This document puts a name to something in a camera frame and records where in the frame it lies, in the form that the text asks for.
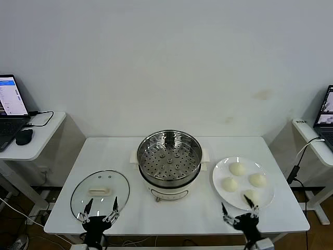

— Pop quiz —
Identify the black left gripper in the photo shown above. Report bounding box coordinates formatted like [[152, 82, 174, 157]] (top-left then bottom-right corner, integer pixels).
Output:
[[77, 196, 121, 247]]

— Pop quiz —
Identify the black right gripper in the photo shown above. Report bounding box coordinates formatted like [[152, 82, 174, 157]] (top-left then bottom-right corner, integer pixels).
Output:
[[221, 194, 262, 242]]

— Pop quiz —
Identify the white steamed baozi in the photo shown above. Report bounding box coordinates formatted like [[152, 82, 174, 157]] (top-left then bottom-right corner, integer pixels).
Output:
[[248, 172, 268, 188], [228, 162, 247, 177], [241, 189, 262, 207], [221, 177, 239, 193]]

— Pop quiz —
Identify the glass lid with cream handle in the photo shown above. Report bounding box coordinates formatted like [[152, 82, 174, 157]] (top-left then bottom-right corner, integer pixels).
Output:
[[70, 170, 130, 221]]

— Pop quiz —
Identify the stainless steel steamer basket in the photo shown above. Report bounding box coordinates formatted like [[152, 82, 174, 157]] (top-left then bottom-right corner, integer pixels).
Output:
[[129, 129, 211, 183]]

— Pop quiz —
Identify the round white plate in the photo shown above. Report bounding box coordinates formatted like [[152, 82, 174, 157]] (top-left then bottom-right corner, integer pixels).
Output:
[[212, 156, 275, 211]]

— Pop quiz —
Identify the white electric cooker pot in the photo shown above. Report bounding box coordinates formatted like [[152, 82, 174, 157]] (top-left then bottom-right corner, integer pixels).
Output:
[[137, 161, 209, 203]]

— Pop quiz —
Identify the white side desk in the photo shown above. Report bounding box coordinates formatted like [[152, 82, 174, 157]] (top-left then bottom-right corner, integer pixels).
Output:
[[0, 111, 67, 224], [291, 118, 333, 226]]

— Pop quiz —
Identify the black computer mouse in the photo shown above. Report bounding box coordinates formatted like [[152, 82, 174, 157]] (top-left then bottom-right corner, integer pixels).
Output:
[[15, 128, 34, 146]]

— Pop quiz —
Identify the black laptop with white screen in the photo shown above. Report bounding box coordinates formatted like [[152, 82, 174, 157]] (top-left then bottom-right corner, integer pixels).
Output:
[[0, 73, 31, 153]]

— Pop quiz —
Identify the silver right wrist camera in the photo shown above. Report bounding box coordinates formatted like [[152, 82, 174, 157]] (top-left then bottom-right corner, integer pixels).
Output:
[[255, 239, 275, 250]]

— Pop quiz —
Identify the black adapter with cable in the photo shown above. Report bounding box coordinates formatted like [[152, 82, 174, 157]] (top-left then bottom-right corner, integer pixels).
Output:
[[287, 164, 311, 250]]

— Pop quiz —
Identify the white floor cable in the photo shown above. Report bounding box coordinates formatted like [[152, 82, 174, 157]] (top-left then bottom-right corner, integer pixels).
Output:
[[0, 197, 46, 227]]

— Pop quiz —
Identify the white laptop cable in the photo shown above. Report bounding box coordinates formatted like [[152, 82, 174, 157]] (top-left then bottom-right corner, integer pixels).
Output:
[[296, 137, 326, 166]]

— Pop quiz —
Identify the black laptop charger cable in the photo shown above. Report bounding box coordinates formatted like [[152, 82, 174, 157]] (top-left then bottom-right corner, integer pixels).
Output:
[[24, 110, 55, 128]]

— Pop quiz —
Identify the dark laptop with camera views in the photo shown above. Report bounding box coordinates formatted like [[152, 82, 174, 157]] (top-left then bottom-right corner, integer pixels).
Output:
[[313, 84, 333, 153]]

